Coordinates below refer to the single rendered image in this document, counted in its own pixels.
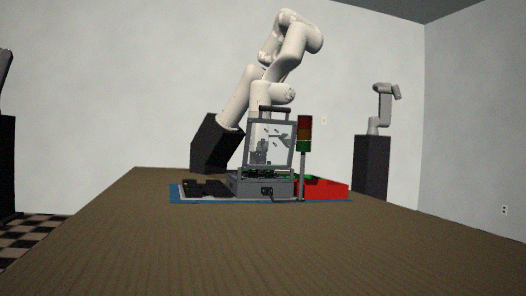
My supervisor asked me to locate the red bin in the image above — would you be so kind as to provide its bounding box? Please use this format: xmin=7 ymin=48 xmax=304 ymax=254
xmin=294 ymin=179 xmax=349 ymax=200

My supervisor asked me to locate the green bin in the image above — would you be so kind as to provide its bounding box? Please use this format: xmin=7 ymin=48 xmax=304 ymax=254
xmin=277 ymin=174 xmax=325 ymax=179

